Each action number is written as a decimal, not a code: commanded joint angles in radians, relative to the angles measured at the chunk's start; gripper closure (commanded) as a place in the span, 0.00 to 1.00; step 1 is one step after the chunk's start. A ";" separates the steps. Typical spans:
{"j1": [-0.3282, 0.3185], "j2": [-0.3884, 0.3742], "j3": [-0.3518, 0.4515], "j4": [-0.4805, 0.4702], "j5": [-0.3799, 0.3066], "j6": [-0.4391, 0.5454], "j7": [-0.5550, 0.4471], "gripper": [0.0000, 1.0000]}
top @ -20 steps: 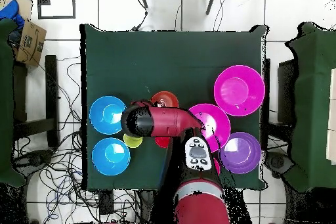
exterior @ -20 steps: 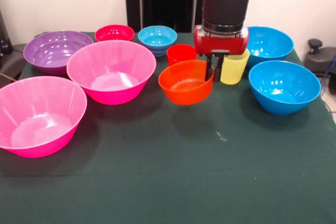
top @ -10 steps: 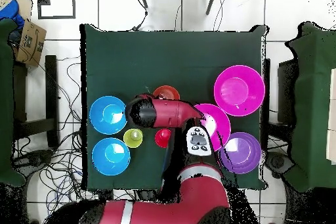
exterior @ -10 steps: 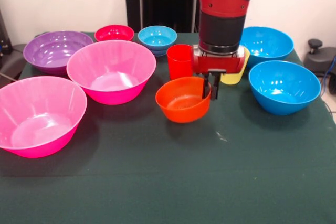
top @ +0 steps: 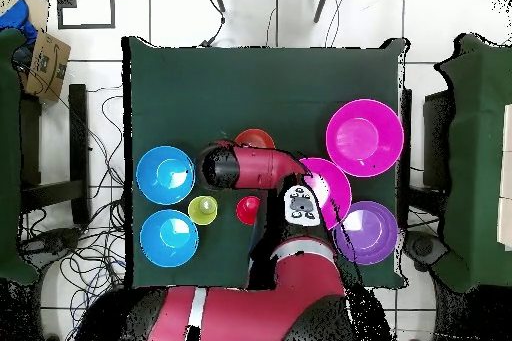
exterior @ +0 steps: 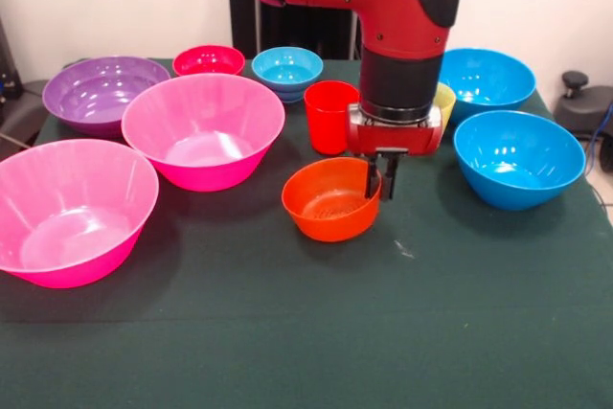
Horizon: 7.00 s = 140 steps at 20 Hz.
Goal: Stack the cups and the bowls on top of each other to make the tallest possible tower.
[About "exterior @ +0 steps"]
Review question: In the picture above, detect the yellow cup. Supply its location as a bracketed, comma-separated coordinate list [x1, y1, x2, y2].
[433, 81, 457, 137]

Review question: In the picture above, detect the dark green table cloth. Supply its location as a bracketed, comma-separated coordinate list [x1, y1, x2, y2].
[0, 57, 613, 409]

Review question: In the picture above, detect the stack of small blue bowls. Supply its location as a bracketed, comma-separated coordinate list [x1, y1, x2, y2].
[250, 46, 325, 104]

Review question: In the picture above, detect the black pedestal foot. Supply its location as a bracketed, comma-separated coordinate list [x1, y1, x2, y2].
[0, 79, 49, 147]
[555, 70, 613, 142]

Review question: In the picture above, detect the purple bowl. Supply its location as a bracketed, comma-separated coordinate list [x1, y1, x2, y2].
[41, 55, 172, 138]

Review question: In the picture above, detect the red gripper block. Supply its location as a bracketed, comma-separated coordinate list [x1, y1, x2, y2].
[345, 113, 444, 202]

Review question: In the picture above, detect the blue cable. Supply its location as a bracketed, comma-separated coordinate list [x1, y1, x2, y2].
[581, 102, 613, 175]

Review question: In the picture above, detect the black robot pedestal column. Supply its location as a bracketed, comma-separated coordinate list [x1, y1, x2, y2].
[220, 0, 365, 61]

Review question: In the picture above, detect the red cup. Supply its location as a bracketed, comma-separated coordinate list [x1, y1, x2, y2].
[303, 80, 361, 156]

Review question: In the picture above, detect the orange bowl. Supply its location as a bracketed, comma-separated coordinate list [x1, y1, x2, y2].
[281, 156, 383, 243]

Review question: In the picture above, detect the large pink bowl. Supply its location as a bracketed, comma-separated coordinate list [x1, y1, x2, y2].
[0, 138, 161, 290]
[120, 73, 286, 193]

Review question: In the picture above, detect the large blue bowl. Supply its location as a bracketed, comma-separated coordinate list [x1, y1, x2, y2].
[452, 109, 587, 212]
[438, 47, 536, 125]

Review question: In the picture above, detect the small crimson bowl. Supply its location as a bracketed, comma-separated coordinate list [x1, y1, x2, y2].
[171, 44, 246, 78]

